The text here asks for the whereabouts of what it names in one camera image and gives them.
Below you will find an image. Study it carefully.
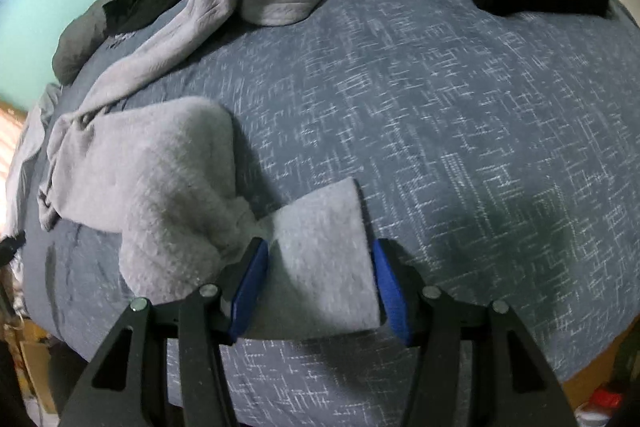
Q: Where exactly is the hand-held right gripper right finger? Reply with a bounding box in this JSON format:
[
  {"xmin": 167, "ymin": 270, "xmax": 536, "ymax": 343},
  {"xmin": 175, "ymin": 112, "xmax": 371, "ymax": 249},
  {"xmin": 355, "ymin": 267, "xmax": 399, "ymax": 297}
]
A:
[{"xmin": 371, "ymin": 238, "xmax": 573, "ymax": 427}]

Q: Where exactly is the grey knit sweater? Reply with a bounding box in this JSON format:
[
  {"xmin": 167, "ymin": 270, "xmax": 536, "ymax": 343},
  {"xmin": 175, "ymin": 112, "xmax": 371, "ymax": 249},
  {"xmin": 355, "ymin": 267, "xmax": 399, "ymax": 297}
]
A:
[{"xmin": 37, "ymin": 0, "xmax": 383, "ymax": 340}]

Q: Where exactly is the wooden window frame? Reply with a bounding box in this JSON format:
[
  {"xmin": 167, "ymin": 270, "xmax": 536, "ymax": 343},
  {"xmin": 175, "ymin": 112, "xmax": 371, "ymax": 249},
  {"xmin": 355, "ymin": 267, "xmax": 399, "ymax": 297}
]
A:
[{"xmin": 0, "ymin": 101, "xmax": 32, "ymax": 124}]

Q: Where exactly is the black garment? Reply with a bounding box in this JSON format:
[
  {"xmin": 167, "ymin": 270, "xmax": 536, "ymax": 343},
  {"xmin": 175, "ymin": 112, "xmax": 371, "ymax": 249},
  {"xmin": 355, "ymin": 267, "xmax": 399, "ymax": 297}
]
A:
[{"xmin": 102, "ymin": 0, "xmax": 168, "ymax": 35}]

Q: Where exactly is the bed with blue sheet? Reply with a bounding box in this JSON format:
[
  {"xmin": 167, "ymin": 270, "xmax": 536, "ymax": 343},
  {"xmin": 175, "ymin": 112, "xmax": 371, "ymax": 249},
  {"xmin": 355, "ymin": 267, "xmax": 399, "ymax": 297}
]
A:
[{"xmin": 20, "ymin": 0, "xmax": 640, "ymax": 408}]

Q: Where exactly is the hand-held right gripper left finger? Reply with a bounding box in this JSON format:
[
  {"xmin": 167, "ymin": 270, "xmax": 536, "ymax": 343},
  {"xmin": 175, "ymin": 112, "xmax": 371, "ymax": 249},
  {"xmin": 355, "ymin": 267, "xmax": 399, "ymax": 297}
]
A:
[{"xmin": 59, "ymin": 237, "xmax": 271, "ymax": 427}]

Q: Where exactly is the pink curtain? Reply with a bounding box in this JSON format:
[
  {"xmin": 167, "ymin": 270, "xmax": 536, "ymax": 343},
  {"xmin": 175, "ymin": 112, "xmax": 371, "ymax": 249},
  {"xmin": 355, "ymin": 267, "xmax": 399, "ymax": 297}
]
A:
[{"xmin": 0, "ymin": 114, "xmax": 23, "ymax": 228}]

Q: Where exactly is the light grey blanket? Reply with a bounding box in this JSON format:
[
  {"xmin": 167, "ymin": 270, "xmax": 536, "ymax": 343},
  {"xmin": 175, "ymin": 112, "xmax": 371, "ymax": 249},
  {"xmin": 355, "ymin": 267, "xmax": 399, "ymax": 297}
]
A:
[{"xmin": 5, "ymin": 82, "xmax": 62, "ymax": 228}]

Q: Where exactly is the cardboard box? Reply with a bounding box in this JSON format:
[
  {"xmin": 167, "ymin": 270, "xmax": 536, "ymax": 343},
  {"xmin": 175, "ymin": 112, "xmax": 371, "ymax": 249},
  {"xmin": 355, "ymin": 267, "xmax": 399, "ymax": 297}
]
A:
[{"xmin": 0, "ymin": 317, "xmax": 63, "ymax": 414}]

